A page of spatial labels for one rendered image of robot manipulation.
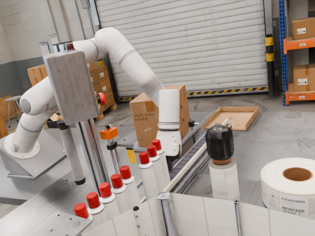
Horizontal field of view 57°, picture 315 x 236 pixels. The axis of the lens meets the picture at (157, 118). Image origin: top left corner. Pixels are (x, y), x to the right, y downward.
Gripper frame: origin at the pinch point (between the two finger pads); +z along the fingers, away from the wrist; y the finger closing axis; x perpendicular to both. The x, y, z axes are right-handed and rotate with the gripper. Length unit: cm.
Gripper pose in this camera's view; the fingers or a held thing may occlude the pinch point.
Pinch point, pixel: (168, 167)
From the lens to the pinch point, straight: 120.8
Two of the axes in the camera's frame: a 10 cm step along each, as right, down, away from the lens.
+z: 0.0, 10.0, 0.3
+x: 5.4, -0.2, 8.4
